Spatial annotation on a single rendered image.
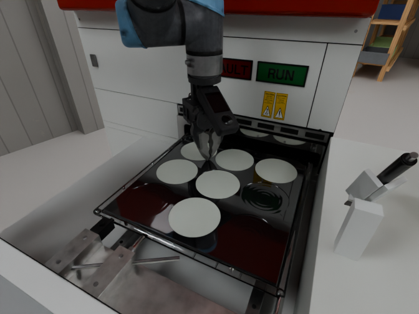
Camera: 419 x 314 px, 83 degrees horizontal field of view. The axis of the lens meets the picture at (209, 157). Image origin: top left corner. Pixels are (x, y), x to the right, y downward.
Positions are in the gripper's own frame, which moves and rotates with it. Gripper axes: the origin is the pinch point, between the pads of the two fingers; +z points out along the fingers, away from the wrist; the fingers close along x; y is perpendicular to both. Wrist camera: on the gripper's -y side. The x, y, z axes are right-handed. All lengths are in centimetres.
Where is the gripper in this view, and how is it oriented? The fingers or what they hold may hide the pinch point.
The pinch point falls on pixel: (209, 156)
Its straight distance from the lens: 60.5
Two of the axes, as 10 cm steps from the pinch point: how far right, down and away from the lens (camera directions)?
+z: 0.0, 8.3, 5.5
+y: -4.8, -4.8, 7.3
